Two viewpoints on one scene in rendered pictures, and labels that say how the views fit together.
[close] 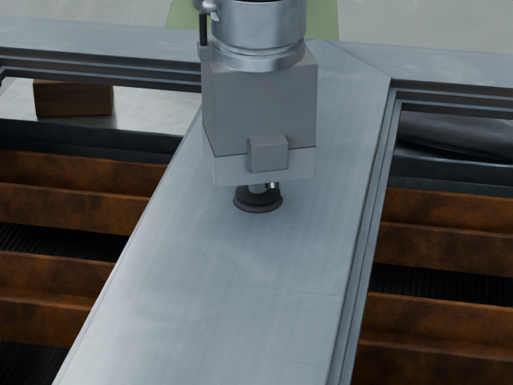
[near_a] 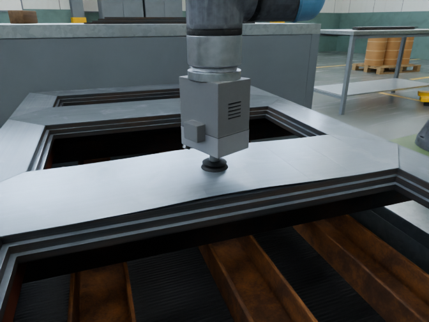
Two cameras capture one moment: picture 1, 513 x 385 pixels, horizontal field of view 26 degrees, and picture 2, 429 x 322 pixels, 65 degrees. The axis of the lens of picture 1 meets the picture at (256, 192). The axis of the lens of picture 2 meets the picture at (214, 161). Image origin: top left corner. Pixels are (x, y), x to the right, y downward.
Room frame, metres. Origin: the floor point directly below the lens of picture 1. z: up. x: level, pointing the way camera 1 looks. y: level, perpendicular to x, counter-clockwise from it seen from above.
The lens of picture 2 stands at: (0.57, -0.42, 1.06)
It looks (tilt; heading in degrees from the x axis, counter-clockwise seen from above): 23 degrees down; 60
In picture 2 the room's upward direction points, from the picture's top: straight up
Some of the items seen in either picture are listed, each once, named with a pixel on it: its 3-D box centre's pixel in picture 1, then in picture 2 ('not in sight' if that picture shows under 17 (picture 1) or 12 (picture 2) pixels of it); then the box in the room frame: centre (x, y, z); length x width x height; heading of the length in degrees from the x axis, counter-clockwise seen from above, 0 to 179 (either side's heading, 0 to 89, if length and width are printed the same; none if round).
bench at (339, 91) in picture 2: not in sight; (376, 66); (4.82, 2.51, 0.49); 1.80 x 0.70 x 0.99; 176
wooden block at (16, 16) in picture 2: not in sight; (23, 16); (0.65, 1.31, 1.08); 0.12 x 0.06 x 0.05; 62
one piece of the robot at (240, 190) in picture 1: (257, 186); (214, 158); (0.82, 0.00, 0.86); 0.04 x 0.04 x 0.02
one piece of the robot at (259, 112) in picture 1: (257, 109); (207, 109); (0.81, 0.00, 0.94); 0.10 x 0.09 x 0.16; 12
